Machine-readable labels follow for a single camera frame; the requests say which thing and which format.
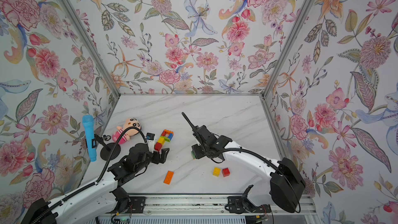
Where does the red square brick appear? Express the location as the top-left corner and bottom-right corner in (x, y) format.
(221, 168), (230, 177)
(154, 142), (163, 152)

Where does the orange tall long brick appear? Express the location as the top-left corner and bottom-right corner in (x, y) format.
(165, 129), (174, 136)

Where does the yellow square brick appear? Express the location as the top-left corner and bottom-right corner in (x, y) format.
(212, 167), (221, 177)

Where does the yellow brick front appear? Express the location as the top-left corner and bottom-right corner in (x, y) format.
(158, 136), (165, 145)

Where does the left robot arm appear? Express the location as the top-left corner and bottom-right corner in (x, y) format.
(22, 143), (170, 224)

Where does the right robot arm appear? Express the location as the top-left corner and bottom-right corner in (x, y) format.
(182, 113), (306, 214)

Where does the plush doll pink dress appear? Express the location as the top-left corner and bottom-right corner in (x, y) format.
(112, 118), (142, 144)

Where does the blue toy microphone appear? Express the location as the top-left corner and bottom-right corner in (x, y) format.
(81, 115), (97, 162)

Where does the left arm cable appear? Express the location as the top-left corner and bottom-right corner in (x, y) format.
(29, 126), (148, 224)

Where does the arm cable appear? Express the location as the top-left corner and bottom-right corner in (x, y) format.
(209, 147), (302, 214)
(29, 126), (148, 224)

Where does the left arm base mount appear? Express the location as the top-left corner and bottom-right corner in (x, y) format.
(106, 187), (146, 214)

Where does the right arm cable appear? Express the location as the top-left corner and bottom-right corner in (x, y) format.
(209, 147), (302, 214)

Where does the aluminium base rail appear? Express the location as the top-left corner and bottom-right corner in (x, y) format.
(49, 193), (318, 217)

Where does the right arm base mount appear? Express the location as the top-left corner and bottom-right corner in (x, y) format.
(224, 185), (271, 214)

